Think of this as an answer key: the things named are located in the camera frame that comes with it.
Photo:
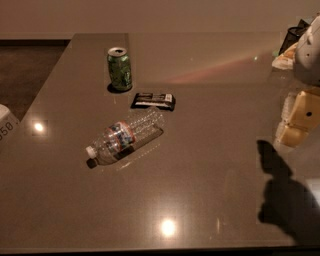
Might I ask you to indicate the white box with numbers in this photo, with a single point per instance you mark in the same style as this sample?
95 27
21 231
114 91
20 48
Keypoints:
9 124

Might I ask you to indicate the green soda can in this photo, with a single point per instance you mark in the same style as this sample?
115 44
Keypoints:
119 67

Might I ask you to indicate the black mesh basket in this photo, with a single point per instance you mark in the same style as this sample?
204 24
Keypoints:
293 35

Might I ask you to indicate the crumpled white bag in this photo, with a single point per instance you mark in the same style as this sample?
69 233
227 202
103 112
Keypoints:
286 60

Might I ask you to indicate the clear plastic water bottle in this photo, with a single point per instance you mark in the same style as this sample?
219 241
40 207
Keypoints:
126 136

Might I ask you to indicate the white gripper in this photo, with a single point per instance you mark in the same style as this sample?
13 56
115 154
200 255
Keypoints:
309 58

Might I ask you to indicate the black snack bar wrapper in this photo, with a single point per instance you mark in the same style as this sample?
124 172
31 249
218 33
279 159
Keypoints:
164 101

